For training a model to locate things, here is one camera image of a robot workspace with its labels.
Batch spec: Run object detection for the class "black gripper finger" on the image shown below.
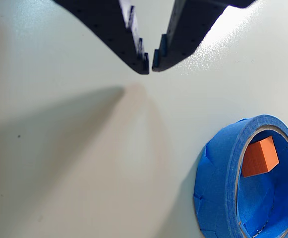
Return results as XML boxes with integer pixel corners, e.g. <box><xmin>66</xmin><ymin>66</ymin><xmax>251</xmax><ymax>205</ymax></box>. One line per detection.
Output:
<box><xmin>53</xmin><ymin>0</ymin><xmax>150</xmax><ymax>75</ymax></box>
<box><xmin>152</xmin><ymin>0</ymin><xmax>256</xmax><ymax>73</ymax></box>

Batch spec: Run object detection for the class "orange cube block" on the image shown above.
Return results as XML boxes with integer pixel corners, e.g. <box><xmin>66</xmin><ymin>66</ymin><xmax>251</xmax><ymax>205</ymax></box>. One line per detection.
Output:
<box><xmin>241</xmin><ymin>135</ymin><xmax>280</xmax><ymax>178</ymax></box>

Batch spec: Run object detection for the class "blue tape roll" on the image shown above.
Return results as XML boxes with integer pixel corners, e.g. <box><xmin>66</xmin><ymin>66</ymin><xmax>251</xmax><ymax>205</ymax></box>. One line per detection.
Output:
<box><xmin>192</xmin><ymin>114</ymin><xmax>288</xmax><ymax>238</ymax></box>

